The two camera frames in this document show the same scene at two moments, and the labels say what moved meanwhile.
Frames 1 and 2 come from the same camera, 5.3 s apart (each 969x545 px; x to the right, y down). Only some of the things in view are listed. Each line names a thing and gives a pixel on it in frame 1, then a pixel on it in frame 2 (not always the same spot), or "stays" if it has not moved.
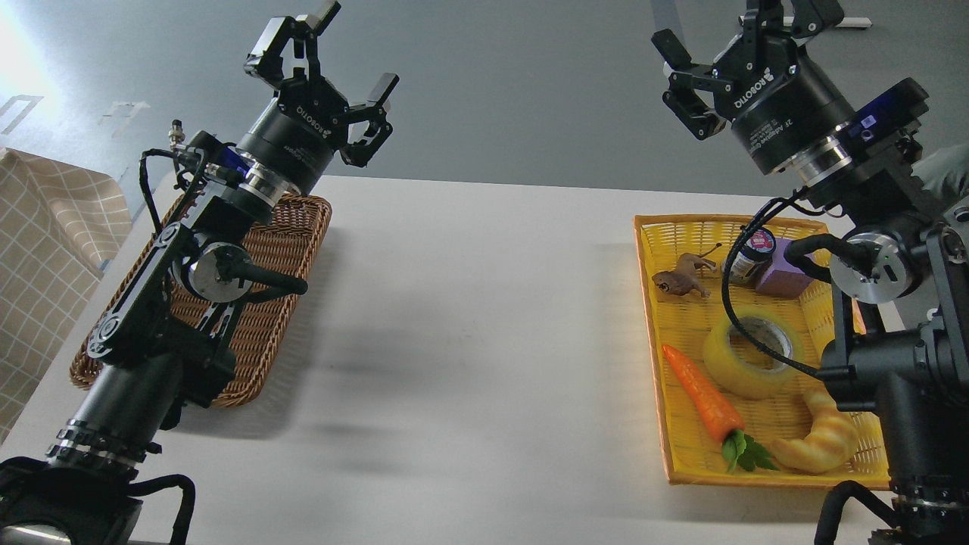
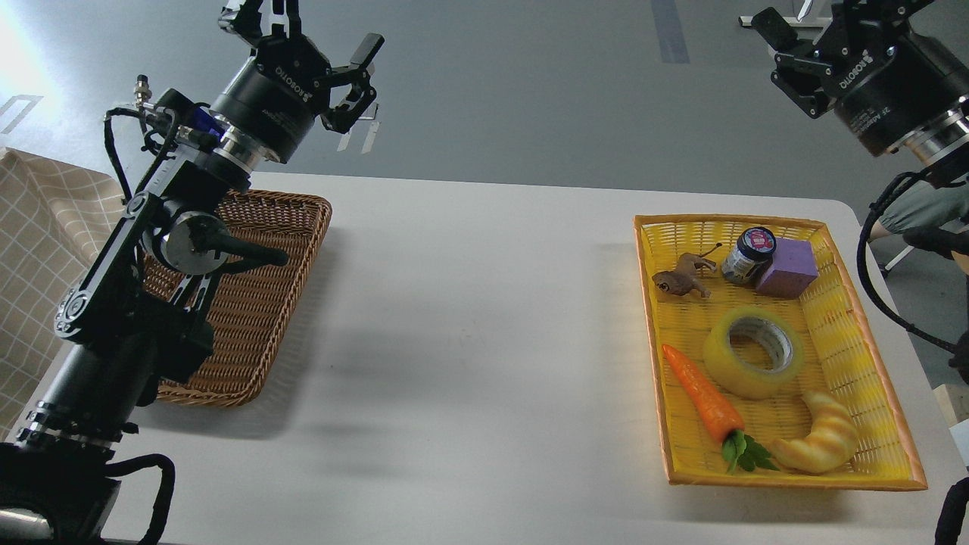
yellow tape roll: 742,381 stays
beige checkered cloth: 58,225 stays
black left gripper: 296,135 → 273,99
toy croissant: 829,443 stays
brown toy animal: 682,279 stays
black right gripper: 775,98 → 886,82
